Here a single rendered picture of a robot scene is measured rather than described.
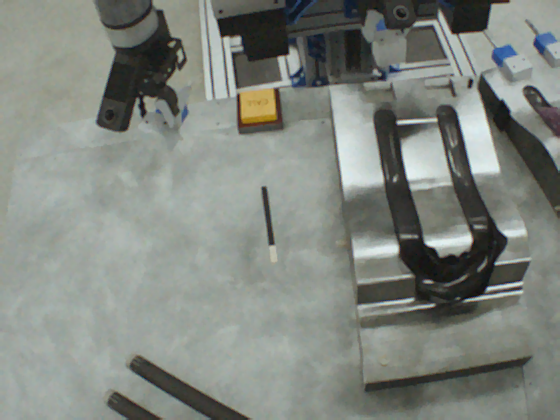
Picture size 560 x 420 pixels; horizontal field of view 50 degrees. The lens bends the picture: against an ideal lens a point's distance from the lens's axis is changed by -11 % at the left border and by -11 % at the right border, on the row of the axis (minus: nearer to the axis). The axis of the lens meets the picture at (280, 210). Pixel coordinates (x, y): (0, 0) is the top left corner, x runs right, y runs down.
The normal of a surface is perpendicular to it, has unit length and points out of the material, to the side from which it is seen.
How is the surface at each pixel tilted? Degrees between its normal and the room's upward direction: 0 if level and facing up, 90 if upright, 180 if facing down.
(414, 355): 0
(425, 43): 0
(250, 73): 0
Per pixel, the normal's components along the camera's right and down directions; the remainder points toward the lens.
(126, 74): -0.29, 0.05
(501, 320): -0.09, -0.47
